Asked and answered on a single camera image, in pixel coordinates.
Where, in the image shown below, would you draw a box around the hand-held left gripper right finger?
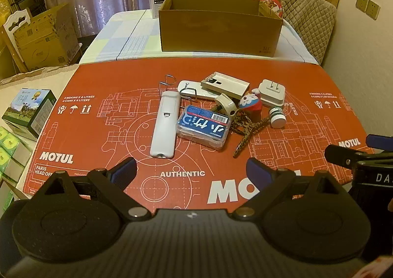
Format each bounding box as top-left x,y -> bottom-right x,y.
232,157 -> 351,222

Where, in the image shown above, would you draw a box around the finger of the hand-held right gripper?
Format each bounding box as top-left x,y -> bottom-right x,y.
325,144 -> 373,169
366,134 -> 393,153

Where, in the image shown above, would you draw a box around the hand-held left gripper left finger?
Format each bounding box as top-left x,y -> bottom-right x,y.
32,157 -> 152,222

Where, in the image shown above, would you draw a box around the leopard print cord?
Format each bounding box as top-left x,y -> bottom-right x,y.
229,112 -> 272,159

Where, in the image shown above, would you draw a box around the small white round jar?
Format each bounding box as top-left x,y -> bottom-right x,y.
268,107 -> 287,129

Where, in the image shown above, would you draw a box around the long white plastic device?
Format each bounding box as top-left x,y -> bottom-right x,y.
150,91 -> 182,159

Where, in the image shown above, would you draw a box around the blue cat figurine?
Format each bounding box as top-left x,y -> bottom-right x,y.
239,88 -> 263,121

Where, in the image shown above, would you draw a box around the clear plastic box blue label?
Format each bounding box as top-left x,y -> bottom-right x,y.
175,104 -> 232,151

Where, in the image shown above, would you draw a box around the beige plug adapter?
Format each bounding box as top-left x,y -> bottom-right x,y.
214,94 -> 239,119

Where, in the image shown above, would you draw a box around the white plug adapter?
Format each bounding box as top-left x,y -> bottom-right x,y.
258,79 -> 287,110

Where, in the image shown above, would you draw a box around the beige plastic tray box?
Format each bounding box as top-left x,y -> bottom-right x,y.
201,72 -> 251,99

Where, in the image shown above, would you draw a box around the metal wire puzzle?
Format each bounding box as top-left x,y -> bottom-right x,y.
159,74 -> 199,107

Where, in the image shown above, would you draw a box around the white oval remote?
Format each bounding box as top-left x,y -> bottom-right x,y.
177,80 -> 222,101

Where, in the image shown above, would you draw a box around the brown cardboard box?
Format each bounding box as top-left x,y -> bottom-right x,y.
158,0 -> 283,58

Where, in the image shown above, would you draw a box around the person's right forearm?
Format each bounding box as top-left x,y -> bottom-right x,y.
348,186 -> 393,255

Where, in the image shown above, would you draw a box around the red printed cardboard sheet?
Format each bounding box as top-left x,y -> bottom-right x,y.
23,58 -> 379,211

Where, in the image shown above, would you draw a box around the red white printed packet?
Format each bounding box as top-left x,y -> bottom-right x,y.
364,258 -> 393,278

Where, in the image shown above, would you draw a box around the green milk carton box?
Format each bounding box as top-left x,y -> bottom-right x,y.
1,88 -> 58,140

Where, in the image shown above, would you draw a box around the green tissue pack bundle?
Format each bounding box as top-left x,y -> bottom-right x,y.
0,126 -> 33,183

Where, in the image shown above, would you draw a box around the checked pastel tablecloth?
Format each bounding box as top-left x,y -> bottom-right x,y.
78,9 -> 320,66

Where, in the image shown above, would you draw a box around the cream cloth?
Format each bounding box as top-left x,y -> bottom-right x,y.
0,64 -> 81,94

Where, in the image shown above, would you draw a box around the beige quilted chair cover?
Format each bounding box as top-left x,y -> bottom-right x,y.
276,0 -> 337,66

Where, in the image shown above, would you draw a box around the stacked brown cardboard cartons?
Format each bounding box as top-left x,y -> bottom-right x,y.
12,3 -> 81,71

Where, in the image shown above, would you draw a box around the red snack tin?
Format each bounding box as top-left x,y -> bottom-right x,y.
239,0 -> 283,18

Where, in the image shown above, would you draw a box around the white carved chair back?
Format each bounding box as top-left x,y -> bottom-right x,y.
0,8 -> 33,73

